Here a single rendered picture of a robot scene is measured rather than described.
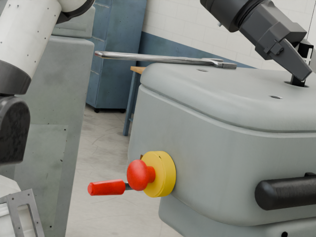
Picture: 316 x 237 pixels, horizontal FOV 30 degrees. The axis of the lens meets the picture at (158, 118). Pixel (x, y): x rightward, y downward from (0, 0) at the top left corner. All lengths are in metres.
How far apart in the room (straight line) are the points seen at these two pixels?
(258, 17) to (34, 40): 0.38
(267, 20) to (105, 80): 7.42
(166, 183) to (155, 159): 0.03
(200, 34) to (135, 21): 1.15
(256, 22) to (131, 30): 7.45
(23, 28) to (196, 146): 0.41
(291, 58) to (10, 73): 0.45
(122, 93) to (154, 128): 7.66
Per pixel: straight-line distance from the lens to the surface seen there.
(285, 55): 0.84
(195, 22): 7.67
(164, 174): 0.75
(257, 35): 0.87
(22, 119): 0.99
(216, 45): 7.33
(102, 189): 0.85
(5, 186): 0.95
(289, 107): 0.72
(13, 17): 1.03
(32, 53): 1.02
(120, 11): 8.16
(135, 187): 0.75
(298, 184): 0.71
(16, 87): 0.99
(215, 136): 0.70
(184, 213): 0.90
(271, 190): 0.68
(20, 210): 0.83
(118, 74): 8.33
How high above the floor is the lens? 2.01
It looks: 13 degrees down
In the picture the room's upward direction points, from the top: 10 degrees clockwise
